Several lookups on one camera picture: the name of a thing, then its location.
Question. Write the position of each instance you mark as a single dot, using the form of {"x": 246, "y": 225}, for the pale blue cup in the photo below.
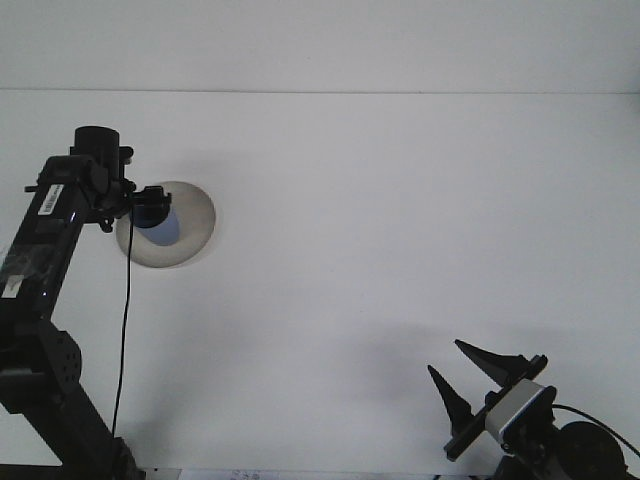
{"x": 165, "y": 232}

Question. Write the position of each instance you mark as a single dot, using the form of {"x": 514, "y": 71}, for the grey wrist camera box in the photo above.
{"x": 520, "y": 407}

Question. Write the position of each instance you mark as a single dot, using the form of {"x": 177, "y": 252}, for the dark base board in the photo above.
{"x": 25, "y": 474}

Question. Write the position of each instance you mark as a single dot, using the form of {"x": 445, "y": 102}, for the pale round plate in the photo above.
{"x": 192, "y": 237}

